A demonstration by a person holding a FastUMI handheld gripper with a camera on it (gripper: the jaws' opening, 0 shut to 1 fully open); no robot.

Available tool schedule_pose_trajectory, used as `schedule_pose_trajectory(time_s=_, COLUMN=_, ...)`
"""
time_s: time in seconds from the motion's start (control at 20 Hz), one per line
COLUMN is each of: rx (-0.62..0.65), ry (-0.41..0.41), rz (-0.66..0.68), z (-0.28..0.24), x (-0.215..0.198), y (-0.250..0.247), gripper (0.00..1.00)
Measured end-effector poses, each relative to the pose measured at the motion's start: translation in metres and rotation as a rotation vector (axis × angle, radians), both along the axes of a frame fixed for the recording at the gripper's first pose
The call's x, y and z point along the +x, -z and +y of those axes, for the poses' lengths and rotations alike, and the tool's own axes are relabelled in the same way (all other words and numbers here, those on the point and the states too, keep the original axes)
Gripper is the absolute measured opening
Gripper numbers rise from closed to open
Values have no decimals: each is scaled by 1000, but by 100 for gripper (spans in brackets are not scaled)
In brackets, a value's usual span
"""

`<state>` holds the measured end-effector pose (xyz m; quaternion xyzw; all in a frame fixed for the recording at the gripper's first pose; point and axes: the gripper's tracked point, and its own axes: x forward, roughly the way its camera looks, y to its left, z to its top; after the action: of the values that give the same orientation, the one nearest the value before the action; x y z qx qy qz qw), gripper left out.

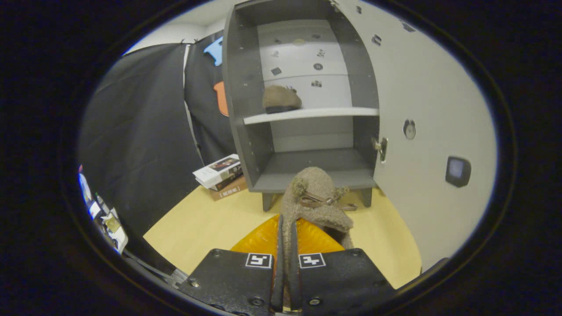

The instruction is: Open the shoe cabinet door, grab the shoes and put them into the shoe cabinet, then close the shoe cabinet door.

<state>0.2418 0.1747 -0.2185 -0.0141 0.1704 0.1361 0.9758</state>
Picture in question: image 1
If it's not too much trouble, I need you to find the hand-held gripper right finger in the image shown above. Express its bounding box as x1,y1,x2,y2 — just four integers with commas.
288,218,396,316

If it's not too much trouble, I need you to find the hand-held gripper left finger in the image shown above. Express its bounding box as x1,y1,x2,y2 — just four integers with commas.
178,214,285,316

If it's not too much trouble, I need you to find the brown fluffy shoe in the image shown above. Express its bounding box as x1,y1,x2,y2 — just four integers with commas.
279,166,358,308
263,85,303,114

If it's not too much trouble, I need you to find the dark grey shoe cabinet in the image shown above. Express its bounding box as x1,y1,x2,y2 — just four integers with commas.
222,0,380,212

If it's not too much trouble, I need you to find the light grey shoe cabinet door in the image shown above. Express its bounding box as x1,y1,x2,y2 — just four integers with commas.
334,0,499,273

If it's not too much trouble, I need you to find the metal door hinge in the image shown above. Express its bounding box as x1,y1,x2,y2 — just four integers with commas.
372,136,389,164

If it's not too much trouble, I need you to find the brown cardboard box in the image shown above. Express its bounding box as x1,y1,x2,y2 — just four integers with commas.
209,176,249,201

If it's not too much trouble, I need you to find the stack of white books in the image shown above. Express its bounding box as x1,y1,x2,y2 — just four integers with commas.
192,154,243,191

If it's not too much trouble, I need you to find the pile of colourful printed papers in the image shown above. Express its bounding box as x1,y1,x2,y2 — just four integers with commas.
78,165,129,254

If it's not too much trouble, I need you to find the black backdrop cloth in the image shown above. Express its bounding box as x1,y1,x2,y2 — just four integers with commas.
79,31,238,264

